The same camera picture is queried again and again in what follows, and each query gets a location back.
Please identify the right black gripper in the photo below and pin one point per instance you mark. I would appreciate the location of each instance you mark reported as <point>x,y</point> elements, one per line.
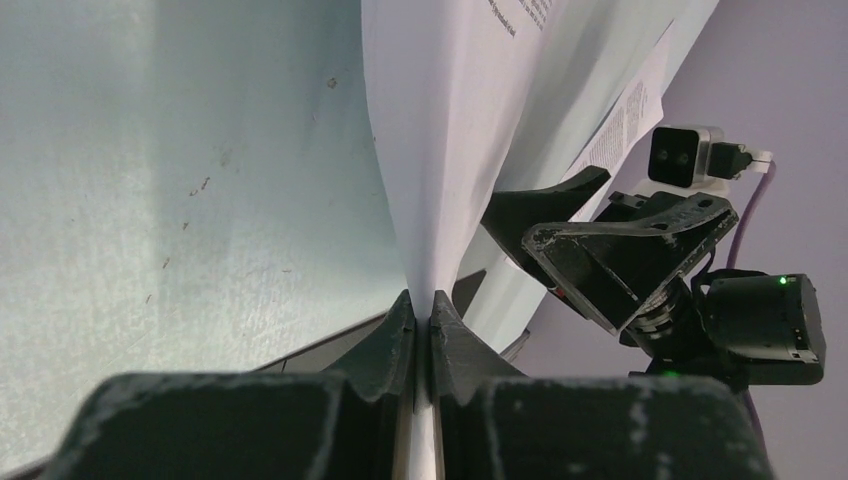
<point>624,271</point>

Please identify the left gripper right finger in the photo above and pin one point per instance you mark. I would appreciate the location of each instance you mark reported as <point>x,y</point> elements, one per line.
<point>493,422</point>

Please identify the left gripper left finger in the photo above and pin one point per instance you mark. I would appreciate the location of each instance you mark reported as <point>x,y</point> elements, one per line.
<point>348,421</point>

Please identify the printed paper sheet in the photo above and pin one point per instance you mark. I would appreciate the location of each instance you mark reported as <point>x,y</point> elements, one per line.
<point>596,49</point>
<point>446,85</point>

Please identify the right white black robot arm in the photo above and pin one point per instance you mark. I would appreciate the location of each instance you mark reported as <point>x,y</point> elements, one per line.
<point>751,328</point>

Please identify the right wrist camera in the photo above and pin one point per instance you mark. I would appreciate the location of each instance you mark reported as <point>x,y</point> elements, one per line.
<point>679,155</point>

